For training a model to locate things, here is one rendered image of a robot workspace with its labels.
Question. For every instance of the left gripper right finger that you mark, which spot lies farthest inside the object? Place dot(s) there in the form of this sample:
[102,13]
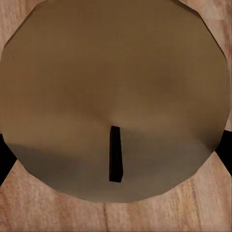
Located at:
[224,150]

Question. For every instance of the pillar candle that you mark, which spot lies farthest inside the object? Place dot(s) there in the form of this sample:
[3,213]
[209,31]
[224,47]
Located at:
[113,101]

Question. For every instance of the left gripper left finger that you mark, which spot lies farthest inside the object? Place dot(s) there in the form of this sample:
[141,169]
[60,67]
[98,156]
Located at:
[7,159]

